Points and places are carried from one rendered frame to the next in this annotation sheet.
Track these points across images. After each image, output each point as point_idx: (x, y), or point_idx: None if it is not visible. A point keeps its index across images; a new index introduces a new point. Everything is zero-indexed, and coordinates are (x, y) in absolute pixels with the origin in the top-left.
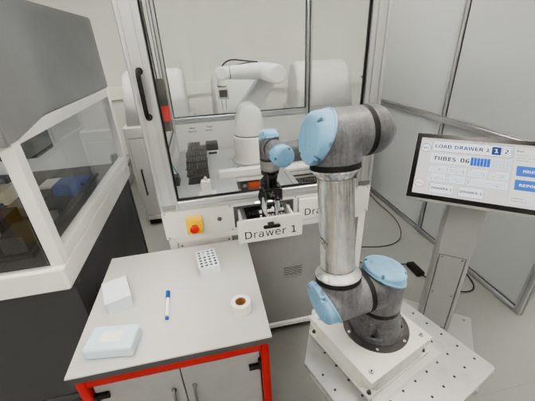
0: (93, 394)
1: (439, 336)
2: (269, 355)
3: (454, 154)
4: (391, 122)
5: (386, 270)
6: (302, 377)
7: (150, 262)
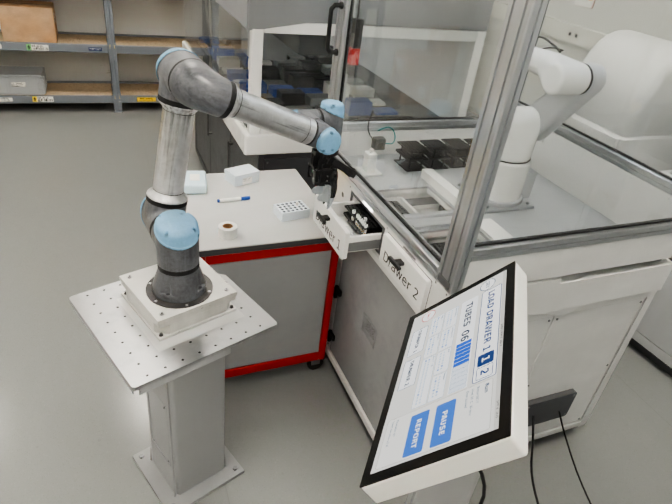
0: None
1: (180, 357)
2: (309, 388)
3: (475, 318)
4: (176, 78)
5: (167, 219)
6: (282, 422)
7: (292, 186)
